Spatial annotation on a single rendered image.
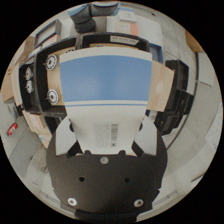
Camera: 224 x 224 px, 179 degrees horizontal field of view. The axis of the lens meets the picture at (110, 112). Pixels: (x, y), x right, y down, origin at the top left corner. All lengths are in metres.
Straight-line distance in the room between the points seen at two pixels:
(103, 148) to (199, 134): 2.99
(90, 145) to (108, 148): 0.04
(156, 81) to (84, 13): 0.55
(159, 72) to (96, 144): 0.46
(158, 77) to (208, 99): 2.56
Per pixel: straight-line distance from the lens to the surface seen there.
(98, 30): 0.60
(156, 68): 0.46
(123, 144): 0.15
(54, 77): 0.52
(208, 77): 2.89
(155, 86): 0.46
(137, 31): 0.61
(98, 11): 0.49
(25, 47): 1.00
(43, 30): 0.97
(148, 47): 0.37
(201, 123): 2.96
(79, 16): 0.52
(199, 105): 2.97
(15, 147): 3.39
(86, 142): 0.15
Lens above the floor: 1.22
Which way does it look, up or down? 61 degrees down
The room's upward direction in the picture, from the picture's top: 176 degrees clockwise
